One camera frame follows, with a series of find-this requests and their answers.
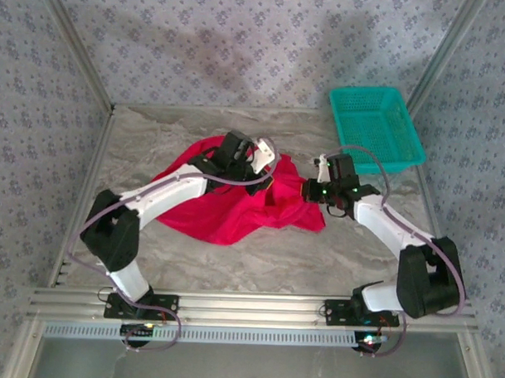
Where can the red t-shirt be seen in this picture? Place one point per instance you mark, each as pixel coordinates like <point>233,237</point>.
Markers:
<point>235,213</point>

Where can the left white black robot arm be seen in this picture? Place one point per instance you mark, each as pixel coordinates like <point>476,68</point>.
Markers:
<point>110,234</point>

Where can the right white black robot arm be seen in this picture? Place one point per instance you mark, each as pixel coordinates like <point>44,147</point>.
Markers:
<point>419,286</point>

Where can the teal plastic mesh basket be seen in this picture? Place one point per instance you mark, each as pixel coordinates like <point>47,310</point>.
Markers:
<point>375,131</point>

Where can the black controller board with LED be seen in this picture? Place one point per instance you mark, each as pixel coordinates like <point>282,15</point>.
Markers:
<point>369,346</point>
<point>137,334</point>

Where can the grey metal shelf panel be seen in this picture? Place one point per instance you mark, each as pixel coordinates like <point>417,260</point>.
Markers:
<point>250,367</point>

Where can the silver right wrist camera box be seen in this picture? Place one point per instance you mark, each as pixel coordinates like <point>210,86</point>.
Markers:
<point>320,168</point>

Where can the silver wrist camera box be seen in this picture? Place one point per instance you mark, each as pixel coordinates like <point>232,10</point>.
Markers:
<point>263,156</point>
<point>320,168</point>

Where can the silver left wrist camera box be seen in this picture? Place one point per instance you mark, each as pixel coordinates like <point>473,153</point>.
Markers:
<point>263,156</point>

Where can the aluminium table edge rail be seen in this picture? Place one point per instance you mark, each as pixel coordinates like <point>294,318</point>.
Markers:
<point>423,191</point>
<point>106,123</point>

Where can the long aluminium mounting rail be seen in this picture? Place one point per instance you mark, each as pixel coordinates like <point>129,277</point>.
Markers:
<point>252,309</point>

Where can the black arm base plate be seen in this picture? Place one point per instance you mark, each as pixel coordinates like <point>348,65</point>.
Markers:
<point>109,312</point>
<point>335,318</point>

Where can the aluminium frame post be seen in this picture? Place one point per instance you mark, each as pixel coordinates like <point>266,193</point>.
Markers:
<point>474,367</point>
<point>23,351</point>
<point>441,58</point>
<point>77,46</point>

